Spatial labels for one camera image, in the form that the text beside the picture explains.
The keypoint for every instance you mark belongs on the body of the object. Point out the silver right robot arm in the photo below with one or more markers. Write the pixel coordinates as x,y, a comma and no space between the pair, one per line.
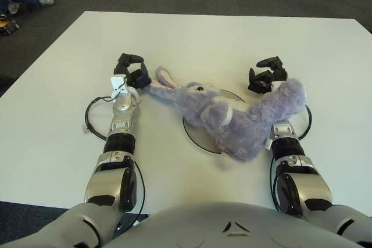
287,149

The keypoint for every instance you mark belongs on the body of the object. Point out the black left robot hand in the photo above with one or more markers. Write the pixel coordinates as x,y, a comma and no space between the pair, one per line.
136,78

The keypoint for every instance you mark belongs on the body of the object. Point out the dark patterned box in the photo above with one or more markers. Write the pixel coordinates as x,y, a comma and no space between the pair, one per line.
8,26

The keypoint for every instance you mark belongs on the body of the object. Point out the grey robot torso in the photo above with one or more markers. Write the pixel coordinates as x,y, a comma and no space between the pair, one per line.
232,230

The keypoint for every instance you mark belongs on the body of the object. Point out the purple plush bunny doll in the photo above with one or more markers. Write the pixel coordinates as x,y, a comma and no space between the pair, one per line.
238,132

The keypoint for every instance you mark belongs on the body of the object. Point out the white plate with black rim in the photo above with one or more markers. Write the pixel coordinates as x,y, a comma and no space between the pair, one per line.
200,137

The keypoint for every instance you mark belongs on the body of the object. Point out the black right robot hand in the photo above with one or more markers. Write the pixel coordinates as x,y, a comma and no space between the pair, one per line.
279,73

